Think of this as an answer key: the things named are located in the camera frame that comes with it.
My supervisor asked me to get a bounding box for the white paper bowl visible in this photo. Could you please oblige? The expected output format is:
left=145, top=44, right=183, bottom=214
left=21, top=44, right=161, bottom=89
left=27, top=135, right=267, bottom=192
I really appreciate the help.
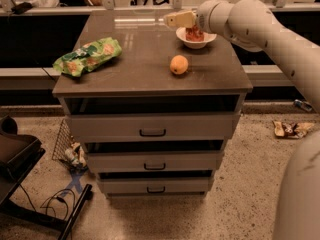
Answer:
left=176, top=27, right=217, bottom=49

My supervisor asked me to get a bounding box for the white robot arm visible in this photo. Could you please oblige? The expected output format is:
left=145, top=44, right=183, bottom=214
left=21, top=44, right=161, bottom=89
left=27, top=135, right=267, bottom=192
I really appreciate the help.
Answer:
left=164, top=0, right=320, bottom=240

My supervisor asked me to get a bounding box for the red coke can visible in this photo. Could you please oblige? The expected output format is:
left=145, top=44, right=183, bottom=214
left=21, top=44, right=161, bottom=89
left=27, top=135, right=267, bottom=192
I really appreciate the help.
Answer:
left=186, top=26, right=204, bottom=42

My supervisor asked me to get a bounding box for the black cart left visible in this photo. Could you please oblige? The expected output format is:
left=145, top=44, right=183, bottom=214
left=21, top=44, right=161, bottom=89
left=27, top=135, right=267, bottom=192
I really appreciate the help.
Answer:
left=0, top=116, right=93, bottom=240

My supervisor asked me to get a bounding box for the top drawer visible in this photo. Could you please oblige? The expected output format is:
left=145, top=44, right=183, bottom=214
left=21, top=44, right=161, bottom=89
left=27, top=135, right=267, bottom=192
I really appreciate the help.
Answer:
left=66, top=113, right=240, bottom=143

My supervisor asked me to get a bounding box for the orange fruit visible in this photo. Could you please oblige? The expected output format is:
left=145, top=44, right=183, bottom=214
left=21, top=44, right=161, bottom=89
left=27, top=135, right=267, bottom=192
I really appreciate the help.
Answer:
left=170, top=55, right=188, bottom=75

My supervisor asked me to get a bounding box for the middle drawer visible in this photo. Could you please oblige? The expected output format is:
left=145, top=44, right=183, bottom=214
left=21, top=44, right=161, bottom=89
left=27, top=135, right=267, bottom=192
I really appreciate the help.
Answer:
left=87, top=151, right=224, bottom=173

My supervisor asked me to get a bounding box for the wire mesh basket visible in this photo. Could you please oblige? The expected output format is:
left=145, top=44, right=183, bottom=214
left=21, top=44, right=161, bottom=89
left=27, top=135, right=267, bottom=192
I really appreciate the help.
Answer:
left=52, top=120, right=88, bottom=173

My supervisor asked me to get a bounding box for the drawer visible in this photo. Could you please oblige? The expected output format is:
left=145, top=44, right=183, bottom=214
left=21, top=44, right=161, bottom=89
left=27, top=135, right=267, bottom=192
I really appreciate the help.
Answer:
left=97, top=177, right=213, bottom=195
left=66, top=113, right=240, bottom=143
left=87, top=151, right=224, bottom=173

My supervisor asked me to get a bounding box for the crumpled snack wrapper on floor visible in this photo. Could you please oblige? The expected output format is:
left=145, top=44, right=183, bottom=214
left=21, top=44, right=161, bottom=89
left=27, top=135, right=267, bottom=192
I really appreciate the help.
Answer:
left=273, top=121, right=314, bottom=139

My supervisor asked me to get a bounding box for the green chip bag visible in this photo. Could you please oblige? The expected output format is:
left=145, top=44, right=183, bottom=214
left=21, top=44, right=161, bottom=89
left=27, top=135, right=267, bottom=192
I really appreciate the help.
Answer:
left=53, top=37, right=122, bottom=77

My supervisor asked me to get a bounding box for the small can on floor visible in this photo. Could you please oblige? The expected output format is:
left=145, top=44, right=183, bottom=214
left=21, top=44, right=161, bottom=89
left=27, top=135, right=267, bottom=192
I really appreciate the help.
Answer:
left=293, top=99, right=312, bottom=112

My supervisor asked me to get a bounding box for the bottom drawer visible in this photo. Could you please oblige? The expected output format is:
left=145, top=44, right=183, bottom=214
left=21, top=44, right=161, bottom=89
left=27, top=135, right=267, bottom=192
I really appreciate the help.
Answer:
left=97, top=177, right=213, bottom=195

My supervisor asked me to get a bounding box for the grey drawer cabinet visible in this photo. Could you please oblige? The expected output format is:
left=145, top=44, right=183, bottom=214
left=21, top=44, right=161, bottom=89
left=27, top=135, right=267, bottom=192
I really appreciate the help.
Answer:
left=53, top=11, right=252, bottom=181

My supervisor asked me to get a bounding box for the black cable on floor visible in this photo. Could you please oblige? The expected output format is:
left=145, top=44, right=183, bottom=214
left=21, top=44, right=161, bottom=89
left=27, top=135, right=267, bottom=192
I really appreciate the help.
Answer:
left=19, top=183, right=77, bottom=222

